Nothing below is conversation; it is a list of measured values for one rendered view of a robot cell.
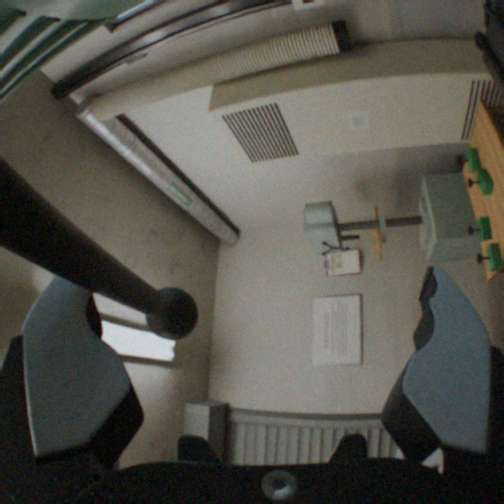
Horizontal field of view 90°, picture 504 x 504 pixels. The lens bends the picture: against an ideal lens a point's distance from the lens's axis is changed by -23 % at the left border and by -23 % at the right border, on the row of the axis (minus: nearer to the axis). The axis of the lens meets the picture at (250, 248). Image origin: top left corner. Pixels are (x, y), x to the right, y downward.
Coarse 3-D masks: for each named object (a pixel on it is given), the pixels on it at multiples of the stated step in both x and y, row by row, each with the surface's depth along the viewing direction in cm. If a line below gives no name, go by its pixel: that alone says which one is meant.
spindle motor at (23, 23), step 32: (0, 0) 5; (32, 0) 6; (64, 0) 6; (96, 0) 7; (128, 0) 9; (0, 32) 7; (32, 32) 8; (64, 32) 9; (0, 64) 9; (32, 64) 10; (0, 96) 13
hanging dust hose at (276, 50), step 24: (336, 24) 109; (240, 48) 127; (264, 48) 122; (288, 48) 119; (312, 48) 117; (336, 48) 115; (168, 72) 141; (192, 72) 136; (216, 72) 134; (240, 72) 134; (120, 96) 150; (144, 96) 149; (168, 96) 150
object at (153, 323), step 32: (0, 160) 4; (0, 192) 4; (32, 192) 5; (0, 224) 4; (32, 224) 5; (64, 224) 6; (32, 256) 6; (64, 256) 7; (96, 256) 8; (96, 288) 9; (128, 288) 11; (160, 320) 17; (192, 320) 19
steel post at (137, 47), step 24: (240, 0) 105; (264, 0) 105; (288, 0) 102; (312, 0) 100; (168, 24) 117; (192, 24) 117; (216, 24) 117; (120, 48) 127; (144, 48) 127; (72, 72) 143; (96, 72) 140
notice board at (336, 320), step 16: (320, 304) 287; (336, 304) 281; (352, 304) 276; (320, 320) 282; (336, 320) 276; (352, 320) 271; (320, 336) 277; (336, 336) 271; (352, 336) 266; (320, 352) 271; (336, 352) 266; (352, 352) 261
